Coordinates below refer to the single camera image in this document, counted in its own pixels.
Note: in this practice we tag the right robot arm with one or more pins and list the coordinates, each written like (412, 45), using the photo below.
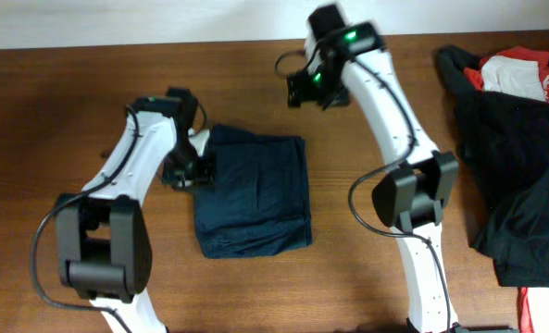
(347, 61)

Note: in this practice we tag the navy blue shorts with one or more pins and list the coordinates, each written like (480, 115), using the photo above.
(259, 204)

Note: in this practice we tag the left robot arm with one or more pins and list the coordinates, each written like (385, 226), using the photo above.
(104, 250)

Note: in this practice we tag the black garment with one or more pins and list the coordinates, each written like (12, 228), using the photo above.
(504, 140)

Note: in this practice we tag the red and white shirt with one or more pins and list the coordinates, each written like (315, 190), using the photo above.
(520, 72)

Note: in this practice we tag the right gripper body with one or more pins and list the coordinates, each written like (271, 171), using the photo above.
(299, 91)

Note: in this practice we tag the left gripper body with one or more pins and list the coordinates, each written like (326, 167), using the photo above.
(181, 175)

